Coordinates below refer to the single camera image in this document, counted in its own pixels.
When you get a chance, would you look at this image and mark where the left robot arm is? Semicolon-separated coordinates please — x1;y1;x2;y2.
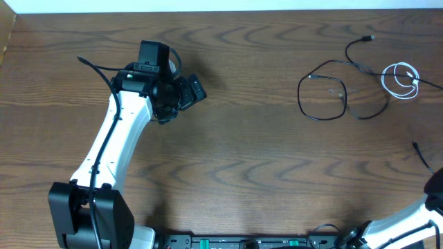
48;40;207;248

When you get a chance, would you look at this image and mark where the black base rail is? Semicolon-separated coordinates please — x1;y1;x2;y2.
152;224;425;249

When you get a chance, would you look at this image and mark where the white usb cable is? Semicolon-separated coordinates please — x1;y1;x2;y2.
380;62;421;100

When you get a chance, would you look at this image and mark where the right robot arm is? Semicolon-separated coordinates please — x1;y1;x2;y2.
337;170;442;248

